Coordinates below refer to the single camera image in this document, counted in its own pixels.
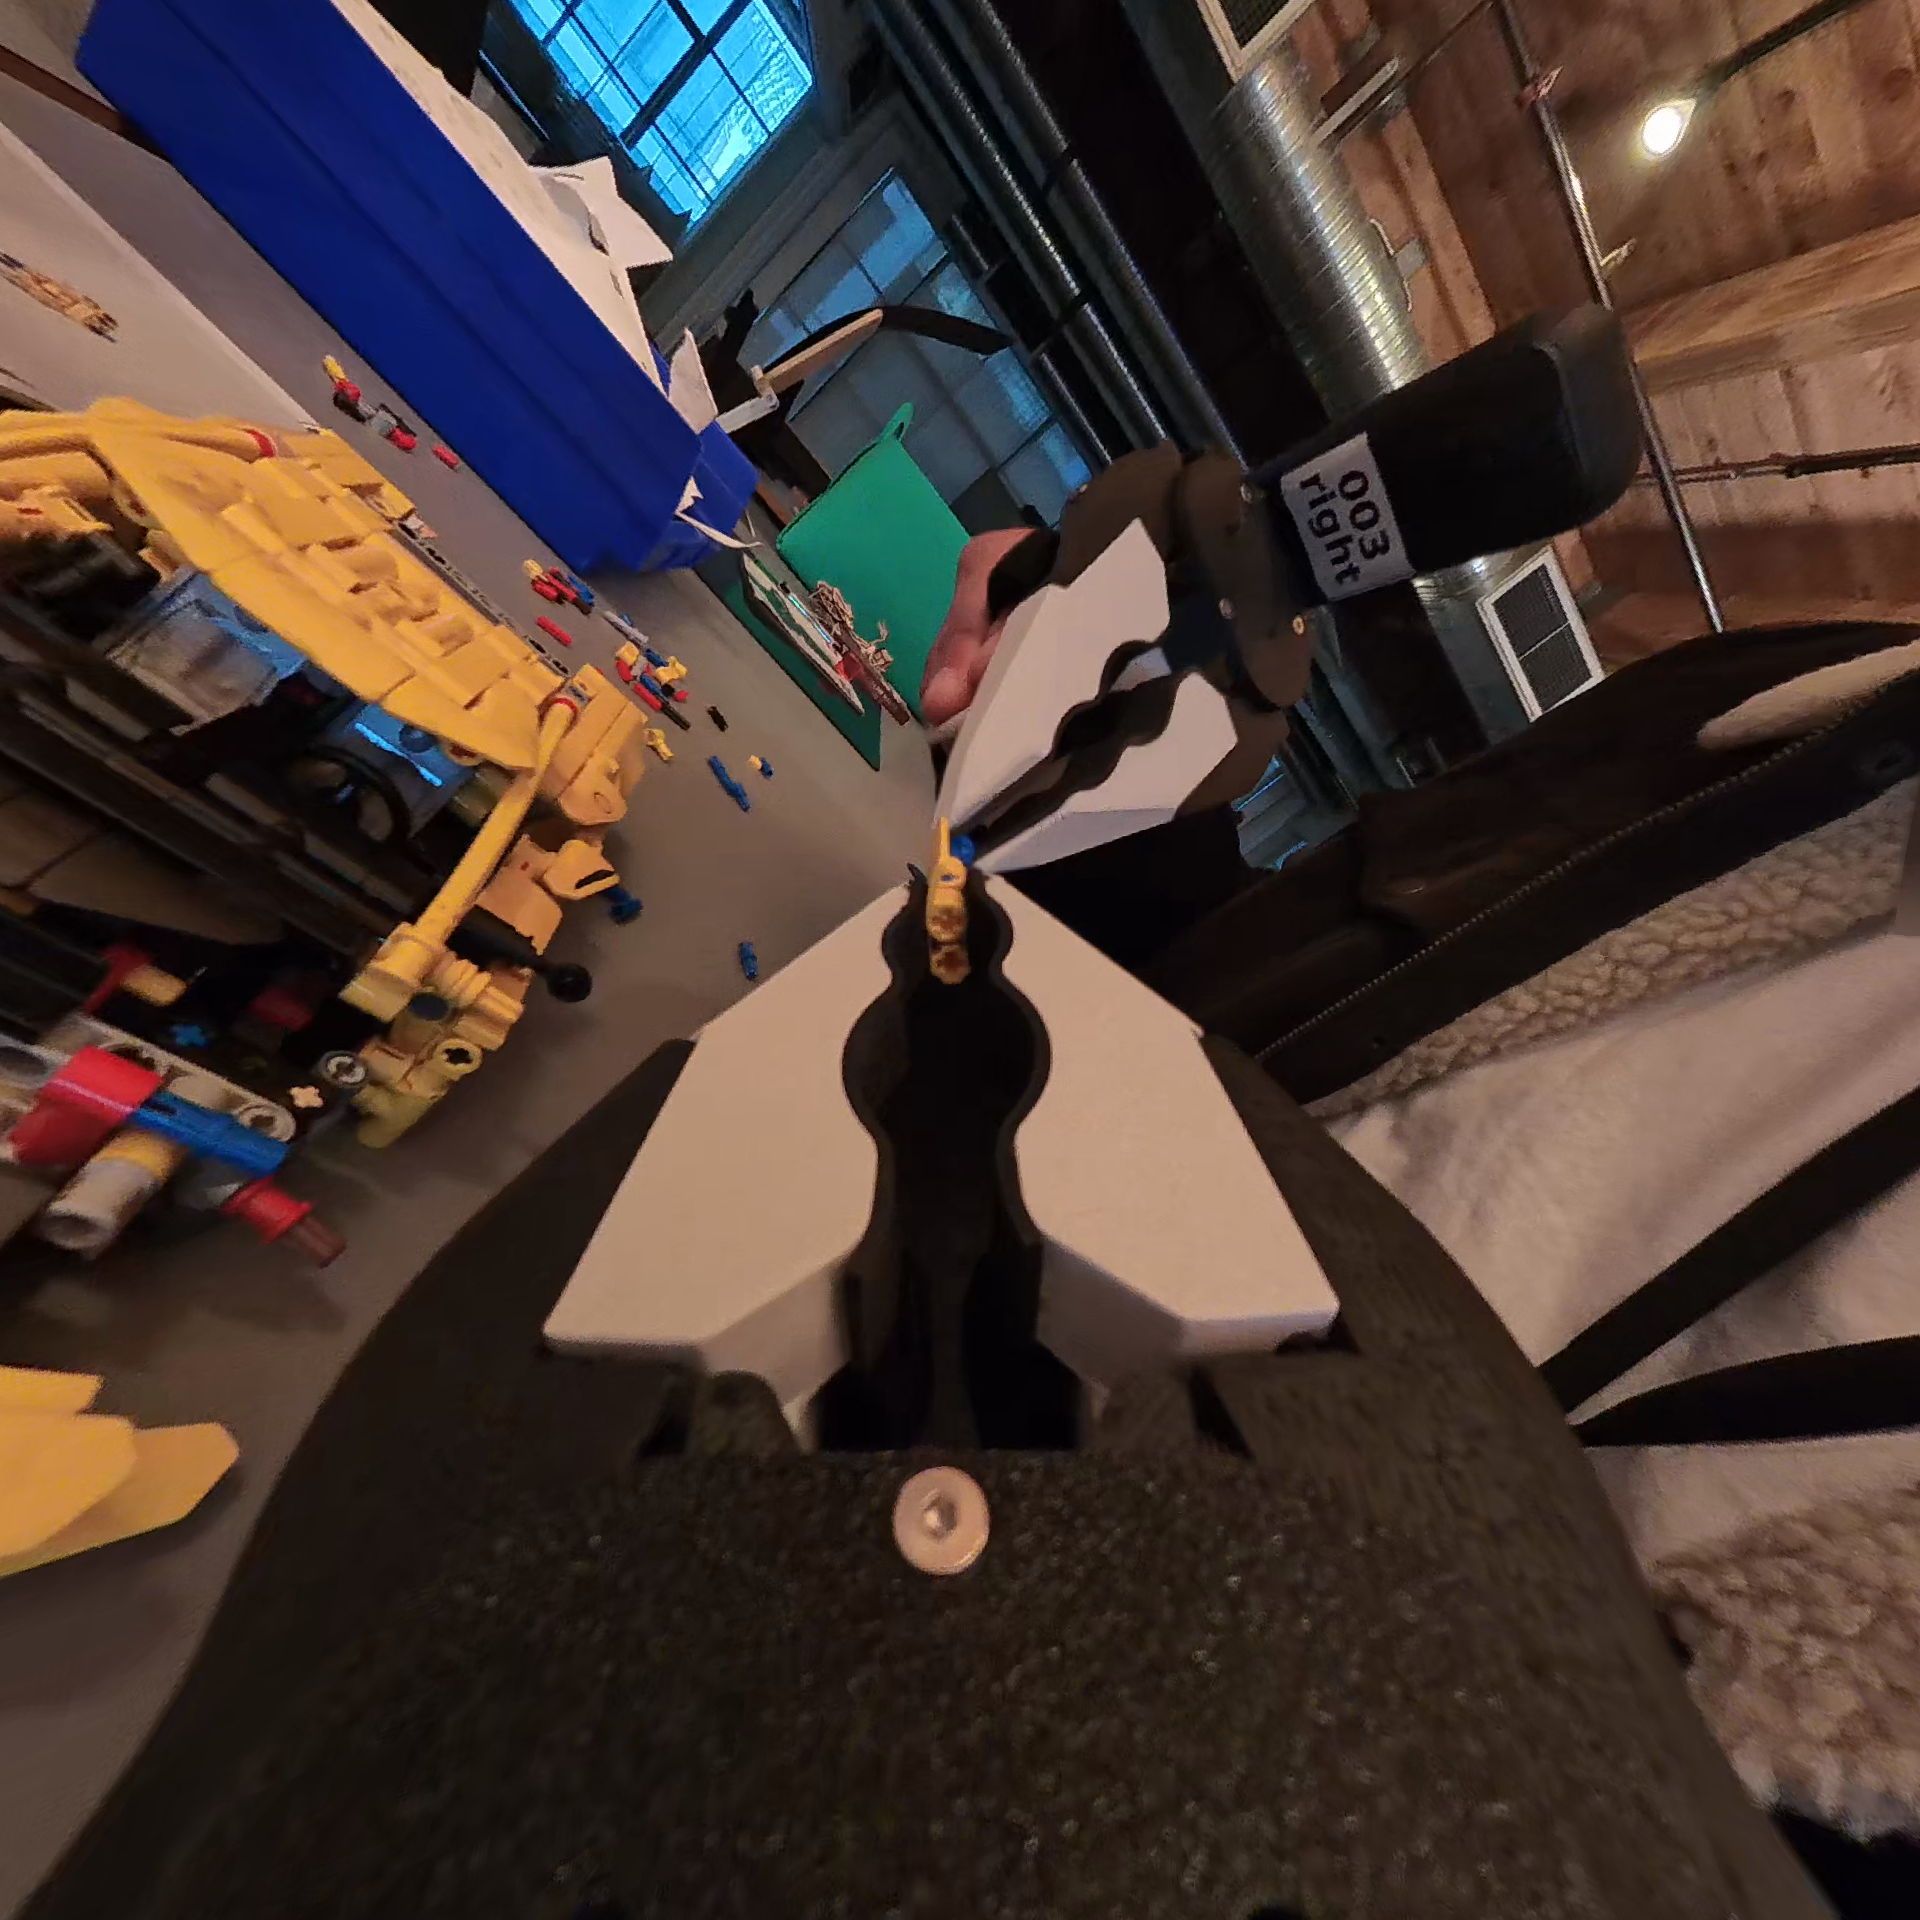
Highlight white crumpled papers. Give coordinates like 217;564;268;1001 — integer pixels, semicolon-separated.
322;0;747;549

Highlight yellow connector brick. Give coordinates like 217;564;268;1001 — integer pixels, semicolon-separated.
918;816;976;987

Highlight instruction booklet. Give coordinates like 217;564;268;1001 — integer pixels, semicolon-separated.
0;120;204;410

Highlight black strap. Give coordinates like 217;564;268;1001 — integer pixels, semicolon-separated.
1537;1089;1920;1450

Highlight scatter of small coloured pins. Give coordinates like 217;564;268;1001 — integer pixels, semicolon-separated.
321;353;778;816

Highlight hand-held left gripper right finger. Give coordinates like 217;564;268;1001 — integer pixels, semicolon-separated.
971;874;1340;1440

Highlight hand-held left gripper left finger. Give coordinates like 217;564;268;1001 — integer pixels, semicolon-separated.
545;882;923;1447

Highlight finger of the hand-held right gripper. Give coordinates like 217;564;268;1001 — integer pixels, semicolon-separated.
934;516;1176;828
971;682;1243;876

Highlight person's white sweater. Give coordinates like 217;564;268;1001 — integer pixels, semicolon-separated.
1329;930;1920;1577

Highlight person's right hand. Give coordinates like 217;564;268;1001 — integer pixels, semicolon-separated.
918;529;1051;729

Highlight small wooden model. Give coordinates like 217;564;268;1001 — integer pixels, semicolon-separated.
802;584;922;727

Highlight yellow toy brick car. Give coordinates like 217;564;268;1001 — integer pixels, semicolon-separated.
0;393;654;1577

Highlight wooden articulated stand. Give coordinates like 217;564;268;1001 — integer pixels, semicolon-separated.
744;304;1003;437

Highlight silver ventilation duct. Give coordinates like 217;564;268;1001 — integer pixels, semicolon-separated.
1208;45;1568;706

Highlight grey desk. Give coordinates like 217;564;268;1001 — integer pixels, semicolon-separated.
0;45;963;1892

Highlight person's fleece-lined jacket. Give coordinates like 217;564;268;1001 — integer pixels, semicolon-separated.
1259;660;1920;1847

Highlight blue storage bin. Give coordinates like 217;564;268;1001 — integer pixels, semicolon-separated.
76;0;761;577

